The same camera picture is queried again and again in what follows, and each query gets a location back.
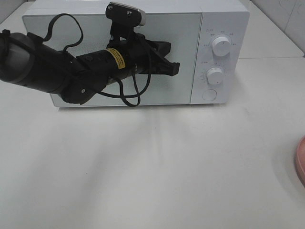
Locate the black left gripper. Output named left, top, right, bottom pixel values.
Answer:
left=105, top=2, right=180, bottom=79

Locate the white microwave door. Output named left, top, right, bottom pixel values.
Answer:
left=21, top=12, right=203, bottom=108

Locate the white timer knob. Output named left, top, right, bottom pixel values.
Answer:
left=206, top=67, right=224, bottom=85

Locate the round white door button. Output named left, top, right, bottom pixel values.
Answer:
left=203, top=89, right=217, bottom=101

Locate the pink round plate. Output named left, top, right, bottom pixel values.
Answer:
left=295, top=136, right=305, bottom=186

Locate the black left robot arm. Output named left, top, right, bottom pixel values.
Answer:
left=0, top=2, right=180, bottom=107

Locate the white microwave oven body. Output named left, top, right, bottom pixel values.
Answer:
left=22, top=0, right=250, bottom=104

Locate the upper white power knob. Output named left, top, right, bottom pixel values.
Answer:
left=212, top=34, right=232, bottom=57

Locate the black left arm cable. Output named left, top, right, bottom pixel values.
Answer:
left=42, top=13, right=153, bottom=108

